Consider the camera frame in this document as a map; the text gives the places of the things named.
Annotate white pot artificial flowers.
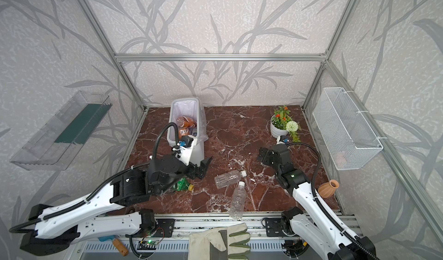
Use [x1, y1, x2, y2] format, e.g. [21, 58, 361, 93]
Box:
[271, 105, 301, 142]

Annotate circuit board wires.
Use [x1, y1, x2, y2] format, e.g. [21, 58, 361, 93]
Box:
[281, 239, 311, 257]
[137, 227, 166, 251]

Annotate clear acrylic wall shelf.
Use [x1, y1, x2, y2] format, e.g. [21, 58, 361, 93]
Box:
[10, 91, 112, 171]

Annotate beige green work glove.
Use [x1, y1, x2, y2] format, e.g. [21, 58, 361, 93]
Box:
[188, 223, 250, 260]

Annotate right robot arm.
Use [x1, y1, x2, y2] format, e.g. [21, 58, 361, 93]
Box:
[257, 142, 377, 260]

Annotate clear bin liner bag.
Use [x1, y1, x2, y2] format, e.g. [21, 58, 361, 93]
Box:
[169, 97, 208, 144]

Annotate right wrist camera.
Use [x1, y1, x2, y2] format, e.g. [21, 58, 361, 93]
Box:
[276, 135, 291, 145]

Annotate white wire mesh basket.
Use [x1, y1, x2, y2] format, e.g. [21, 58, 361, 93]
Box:
[313, 87, 383, 171]

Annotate right circuit board wires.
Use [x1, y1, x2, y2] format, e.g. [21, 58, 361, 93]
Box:
[281, 239, 311, 257]

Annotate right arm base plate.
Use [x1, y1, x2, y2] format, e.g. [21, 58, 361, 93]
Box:
[262, 217, 295, 238]

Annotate clear bottle white cap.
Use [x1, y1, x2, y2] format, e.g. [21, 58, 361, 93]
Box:
[214, 170, 246, 189]
[229, 181, 247, 220]

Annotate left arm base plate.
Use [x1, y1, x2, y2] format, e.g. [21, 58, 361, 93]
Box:
[151, 218, 175, 238]

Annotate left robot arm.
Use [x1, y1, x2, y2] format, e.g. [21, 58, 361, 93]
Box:
[9, 122, 212, 256]

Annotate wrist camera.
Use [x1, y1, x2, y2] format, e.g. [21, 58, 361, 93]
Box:
[172, 135, 197, 165]
[276, 135, 291, 145]

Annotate clear bottle white cap front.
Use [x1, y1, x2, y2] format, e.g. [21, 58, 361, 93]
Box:
[229, 181, 247, 220]

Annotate left circuit board wires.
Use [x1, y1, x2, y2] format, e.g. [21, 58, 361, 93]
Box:
[137, 227, 166, 251]

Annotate green plastic bottle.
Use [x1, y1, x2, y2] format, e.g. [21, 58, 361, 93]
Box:
[174, 178, 194, 191]

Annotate small terracotta vase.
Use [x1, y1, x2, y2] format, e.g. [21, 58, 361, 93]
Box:
[317, 179, 340, 198]

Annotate teal clamp wooden handle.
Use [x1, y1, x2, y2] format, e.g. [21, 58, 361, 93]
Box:
[98, 235, 129, 257]

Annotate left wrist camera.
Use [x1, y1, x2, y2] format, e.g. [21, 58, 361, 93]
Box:
[172, 135, 197, 165]

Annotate white plastic trash bin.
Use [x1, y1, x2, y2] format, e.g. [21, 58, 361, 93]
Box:
[169, 97, 208, 165]

